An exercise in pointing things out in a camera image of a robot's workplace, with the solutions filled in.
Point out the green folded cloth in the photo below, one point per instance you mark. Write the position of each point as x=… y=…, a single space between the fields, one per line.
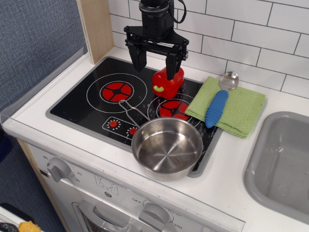
x=241 y=111

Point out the grey sink basin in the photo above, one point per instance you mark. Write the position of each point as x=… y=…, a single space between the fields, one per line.
x=277 y=175

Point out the wooden side post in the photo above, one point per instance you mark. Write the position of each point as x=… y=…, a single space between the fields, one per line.
x=97 y=27

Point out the yellow object at corner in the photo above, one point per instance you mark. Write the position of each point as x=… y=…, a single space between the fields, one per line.
x=28 y=226

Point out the grey left oven knob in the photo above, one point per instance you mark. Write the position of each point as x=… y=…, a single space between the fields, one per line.
x=58 y=169

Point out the grey right oven knob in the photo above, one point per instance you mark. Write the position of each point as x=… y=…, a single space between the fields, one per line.
x=154 y=216

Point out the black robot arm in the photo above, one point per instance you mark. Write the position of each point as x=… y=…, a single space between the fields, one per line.
x=159 y=4

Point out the grey oven knob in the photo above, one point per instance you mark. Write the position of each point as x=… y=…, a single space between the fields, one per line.
x=58 y=169
x=154 y=216

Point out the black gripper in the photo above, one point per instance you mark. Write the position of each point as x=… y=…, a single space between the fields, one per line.
x=157 y=27

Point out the silver pot with wire handle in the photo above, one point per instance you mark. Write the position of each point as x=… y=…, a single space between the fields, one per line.
x=165 y=148

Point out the blue handled metal spoon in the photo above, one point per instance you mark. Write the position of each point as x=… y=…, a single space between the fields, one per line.
x=228 y=82

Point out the black toy stove top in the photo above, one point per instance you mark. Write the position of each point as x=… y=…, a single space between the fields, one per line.
x=113 y=99

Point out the white toy oven front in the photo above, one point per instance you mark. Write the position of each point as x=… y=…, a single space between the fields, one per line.
x=88 y=202

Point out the red toy bell pepper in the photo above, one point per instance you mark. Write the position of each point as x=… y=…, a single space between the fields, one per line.
x=165 y=88

